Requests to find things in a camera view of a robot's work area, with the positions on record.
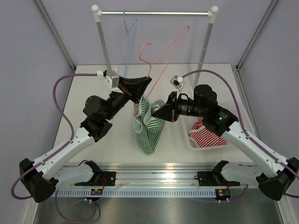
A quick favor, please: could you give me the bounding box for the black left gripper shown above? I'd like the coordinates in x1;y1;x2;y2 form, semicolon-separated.
104;76;151;121

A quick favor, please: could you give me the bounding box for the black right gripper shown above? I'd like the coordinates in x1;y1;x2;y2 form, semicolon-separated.
153;91;206;122

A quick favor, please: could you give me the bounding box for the blue wire hanger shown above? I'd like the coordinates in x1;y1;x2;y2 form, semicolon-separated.
122;9;138;77

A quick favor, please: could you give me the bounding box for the green striped tank top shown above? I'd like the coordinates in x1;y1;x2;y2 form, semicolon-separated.
133;96;165;155

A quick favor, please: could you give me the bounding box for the red striped tank top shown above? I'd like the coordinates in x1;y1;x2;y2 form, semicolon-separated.
188;117;228;148

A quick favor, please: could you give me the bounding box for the pink wire hanger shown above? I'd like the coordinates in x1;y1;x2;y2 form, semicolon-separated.
139;25;190;97

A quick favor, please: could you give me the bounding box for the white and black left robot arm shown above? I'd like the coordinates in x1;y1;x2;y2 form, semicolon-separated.
19;76;152;203

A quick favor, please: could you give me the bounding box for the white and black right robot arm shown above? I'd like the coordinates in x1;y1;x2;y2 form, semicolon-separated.
152;84;299;201

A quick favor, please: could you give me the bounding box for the white plastic basket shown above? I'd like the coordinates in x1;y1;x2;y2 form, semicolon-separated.
179;102;248;152

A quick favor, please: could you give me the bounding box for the white and silver clothes rack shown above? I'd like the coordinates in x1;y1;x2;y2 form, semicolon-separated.
91;5;219;88

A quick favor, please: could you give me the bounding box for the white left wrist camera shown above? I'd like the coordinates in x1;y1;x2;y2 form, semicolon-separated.
96;70;121;93

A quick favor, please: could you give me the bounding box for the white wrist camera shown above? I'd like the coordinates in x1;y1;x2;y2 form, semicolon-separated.
96;70;121;93
170;75;185;93

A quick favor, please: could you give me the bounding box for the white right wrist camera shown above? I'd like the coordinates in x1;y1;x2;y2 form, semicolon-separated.
170;75;185;93

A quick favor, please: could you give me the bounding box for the left aluminium frame post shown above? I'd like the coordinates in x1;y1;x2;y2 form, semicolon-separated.
33;0;76;72

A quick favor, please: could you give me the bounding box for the aluminium frame post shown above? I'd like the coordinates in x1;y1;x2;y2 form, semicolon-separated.
33;0;76;72
235;0;280;70

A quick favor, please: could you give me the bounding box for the aluminium mounting rail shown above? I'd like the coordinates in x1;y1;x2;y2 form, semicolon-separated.
31;162;285;189

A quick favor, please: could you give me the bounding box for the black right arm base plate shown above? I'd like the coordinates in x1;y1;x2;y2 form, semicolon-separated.
194;171;241;187

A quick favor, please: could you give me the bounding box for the right aluminium frame post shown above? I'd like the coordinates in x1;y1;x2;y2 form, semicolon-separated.
235;0;280;70

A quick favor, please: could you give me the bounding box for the white slotted cable duct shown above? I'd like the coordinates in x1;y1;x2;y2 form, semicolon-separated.
57;188;216;198

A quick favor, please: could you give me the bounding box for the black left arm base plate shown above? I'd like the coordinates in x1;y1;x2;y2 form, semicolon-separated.
74;171;117;187

